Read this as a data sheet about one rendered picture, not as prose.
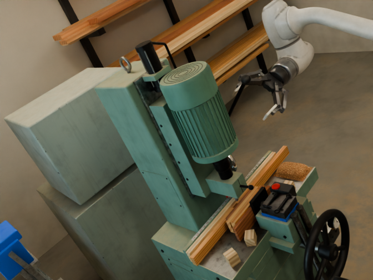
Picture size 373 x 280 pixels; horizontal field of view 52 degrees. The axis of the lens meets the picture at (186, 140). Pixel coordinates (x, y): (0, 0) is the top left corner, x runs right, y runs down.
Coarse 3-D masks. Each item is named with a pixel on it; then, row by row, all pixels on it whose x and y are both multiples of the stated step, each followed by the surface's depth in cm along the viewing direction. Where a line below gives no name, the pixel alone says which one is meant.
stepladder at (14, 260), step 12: (0, 228) 157; (12, 228) 153; (0, 240) 149; (12, 240) 150; (0, 252) 147; (12, 252) 148; (24, 252) 153; (0, 264) 147; (12, 264) 150; (24, 264) 152; (36, 264) 158; (12, 276) 150; (24, 276) 154; (36, 276) 156; (48, 276) 175
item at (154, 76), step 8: (136, 48) 126; (144, 48) 125; (152, 48) 127; (144, 56) 127; (152, 56) 127; (144, 64) 129; (152, 64) 128; (160, 64) 130; (152, 72) 129; (160, 72) 129; (144, 80) 132; (152, 80) 129
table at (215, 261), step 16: (272, 176) 159; (304, 192) 149; (256, 224) 139; (224, 240) 139; (272, 240) 134; (208, 256) 136; (240, 256) 130; (256, 256) 131; (208, 272) 132; (224, 272) 127; (240, 272) 125
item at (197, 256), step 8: (280, 152) 164; (288, 152) 168; (272, 160) 162; (280, 160) 164; (264, 168) 159; (272, 168) 160; (264, 176) 157; (256, 184) 153; (224, 216) 144; (216, 224) 142; (224, 224) 142; (216, 232) 139; (224, 232) 142; (208, 240) 136; (216, 240) 140; (200, 248) 135; (208, 248) 137; (192, 256) 133; (200, 256) 134
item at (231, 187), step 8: (208, 176) 147; (216, 176) 145; (232, 176) 141; (240, 176) 139; (208, 184) 147; (216, 184) 143; (224, 184) 140; (232, 184) 137; (216, 192) 147; (224, 192) 143; (232, 192) 139; (240, 192) 140
